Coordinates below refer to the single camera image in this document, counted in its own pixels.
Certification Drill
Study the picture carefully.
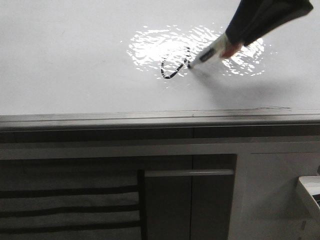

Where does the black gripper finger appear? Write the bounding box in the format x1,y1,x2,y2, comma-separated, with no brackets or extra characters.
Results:
242,0,314,46
225,0,272,45

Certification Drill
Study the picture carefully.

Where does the white whiteboard marker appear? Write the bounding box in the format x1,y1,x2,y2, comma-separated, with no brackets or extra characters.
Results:
188,33,232,69

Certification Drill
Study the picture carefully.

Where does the white whiteboard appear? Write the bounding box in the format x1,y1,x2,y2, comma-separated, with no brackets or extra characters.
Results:
0,0,320,115

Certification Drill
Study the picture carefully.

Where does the red marker holder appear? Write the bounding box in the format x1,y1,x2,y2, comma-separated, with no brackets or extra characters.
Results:
219,42,243,59

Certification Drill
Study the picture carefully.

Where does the white tray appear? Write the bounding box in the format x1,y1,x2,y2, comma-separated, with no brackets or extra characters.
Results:
296,176,320,222

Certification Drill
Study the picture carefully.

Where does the dark slatted chair back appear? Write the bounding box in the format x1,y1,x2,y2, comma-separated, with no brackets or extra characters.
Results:
0,161,146,240

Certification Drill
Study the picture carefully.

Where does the dark cabinet with handle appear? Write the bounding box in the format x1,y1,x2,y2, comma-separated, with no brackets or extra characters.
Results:
144,154,237,240

